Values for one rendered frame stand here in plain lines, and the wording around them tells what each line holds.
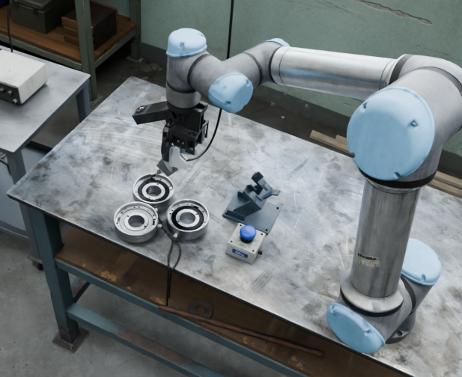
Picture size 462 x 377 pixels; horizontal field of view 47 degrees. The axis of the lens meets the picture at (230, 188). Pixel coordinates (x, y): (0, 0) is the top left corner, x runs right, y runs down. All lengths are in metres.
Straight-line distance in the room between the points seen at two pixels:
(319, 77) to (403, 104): 0.28
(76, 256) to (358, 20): 1.73
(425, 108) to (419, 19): 1.88
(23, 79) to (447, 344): 1.45
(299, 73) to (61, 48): 2.08
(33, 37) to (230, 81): 2.16
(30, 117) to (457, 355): 1.40
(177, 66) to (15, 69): 0.94
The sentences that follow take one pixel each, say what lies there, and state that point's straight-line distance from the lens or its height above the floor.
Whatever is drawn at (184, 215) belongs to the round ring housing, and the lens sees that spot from 1.33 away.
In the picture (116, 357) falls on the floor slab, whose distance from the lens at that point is 2.03.
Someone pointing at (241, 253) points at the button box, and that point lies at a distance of 1.26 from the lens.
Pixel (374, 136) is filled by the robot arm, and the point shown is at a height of 1.38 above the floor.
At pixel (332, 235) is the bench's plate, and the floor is 0.80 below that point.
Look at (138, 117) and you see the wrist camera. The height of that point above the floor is 1.06.
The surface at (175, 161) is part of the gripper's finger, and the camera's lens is 1.24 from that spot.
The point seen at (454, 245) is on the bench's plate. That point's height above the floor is 0.80.
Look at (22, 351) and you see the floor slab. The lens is 2.09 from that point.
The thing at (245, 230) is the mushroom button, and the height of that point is 0.87.
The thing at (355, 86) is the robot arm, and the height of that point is 1.32.
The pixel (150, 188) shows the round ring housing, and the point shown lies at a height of 0.82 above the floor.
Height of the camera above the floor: 1.83
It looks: 46 degrees down
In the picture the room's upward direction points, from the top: 10 degrees clockwise
